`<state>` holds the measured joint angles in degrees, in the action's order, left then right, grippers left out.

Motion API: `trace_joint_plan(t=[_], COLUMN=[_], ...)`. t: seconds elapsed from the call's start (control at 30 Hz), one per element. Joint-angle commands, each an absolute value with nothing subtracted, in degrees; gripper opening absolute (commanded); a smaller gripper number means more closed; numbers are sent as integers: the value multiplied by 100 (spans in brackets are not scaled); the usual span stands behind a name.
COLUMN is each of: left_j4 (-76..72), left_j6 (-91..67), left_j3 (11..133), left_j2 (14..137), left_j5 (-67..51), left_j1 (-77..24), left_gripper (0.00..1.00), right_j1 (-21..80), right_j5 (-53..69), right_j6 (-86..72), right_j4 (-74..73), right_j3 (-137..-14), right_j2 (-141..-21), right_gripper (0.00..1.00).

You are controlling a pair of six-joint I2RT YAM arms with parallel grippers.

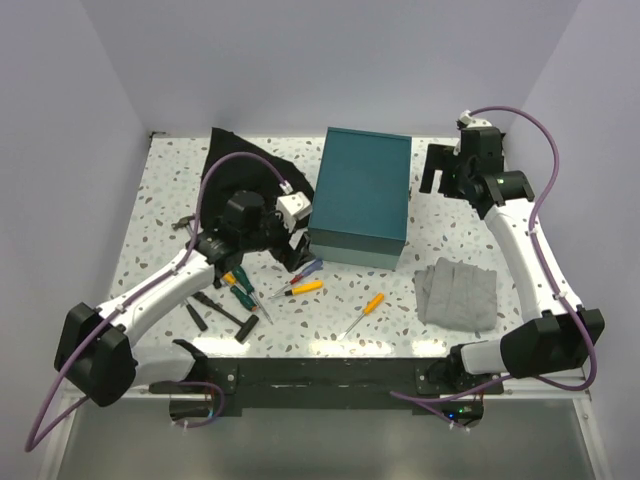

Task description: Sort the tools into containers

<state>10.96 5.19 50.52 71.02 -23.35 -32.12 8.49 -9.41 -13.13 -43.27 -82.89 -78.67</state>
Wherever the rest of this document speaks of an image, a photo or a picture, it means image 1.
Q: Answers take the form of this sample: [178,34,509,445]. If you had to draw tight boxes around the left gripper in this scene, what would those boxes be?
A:
[241,196,315,270]

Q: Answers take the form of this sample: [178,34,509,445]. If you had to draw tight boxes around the blue red screwdriver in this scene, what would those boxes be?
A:
[289,259,323,285]

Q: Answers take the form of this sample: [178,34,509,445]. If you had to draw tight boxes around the orange screwdriver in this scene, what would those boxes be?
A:
[223,273,237,287]
[337,293,385,341]
[270,280,324,299]

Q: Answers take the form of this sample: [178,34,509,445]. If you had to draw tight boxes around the green screwdriver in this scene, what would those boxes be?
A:
[229,285,258,312]
[232,266,274,325]

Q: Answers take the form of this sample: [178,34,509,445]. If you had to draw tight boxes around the teal metal box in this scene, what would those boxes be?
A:
[308,127,412,270]

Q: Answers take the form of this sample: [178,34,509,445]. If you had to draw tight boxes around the black T-handle tool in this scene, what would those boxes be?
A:
[192,292,259,344]

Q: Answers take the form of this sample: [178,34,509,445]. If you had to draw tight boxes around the small claw hammer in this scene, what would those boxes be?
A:
[171,215,194,234]

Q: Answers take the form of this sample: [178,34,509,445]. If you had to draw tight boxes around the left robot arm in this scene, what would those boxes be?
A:
[54,190,312,407]

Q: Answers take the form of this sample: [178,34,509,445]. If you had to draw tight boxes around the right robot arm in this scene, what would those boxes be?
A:
[420,120,605,393]

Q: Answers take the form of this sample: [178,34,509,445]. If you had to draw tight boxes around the black cloth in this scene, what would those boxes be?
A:
[200,128,314,231]

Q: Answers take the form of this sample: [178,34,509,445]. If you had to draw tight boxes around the grey folded cloth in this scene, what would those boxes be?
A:
[413,258,498,333]

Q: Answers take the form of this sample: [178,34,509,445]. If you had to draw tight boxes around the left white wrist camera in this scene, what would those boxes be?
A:
[276,192,312,228]

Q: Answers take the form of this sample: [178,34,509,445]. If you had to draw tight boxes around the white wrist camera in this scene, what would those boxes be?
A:
[276,192,312,228]
[456,110,492,131]

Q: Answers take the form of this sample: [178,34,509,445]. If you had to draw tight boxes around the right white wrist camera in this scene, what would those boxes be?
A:
[456,110,492,131]

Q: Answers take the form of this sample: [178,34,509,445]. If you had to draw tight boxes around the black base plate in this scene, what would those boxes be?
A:
[149,357,497,420]

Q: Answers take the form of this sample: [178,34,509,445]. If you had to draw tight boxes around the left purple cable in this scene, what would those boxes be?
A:
[23,152,289,454]

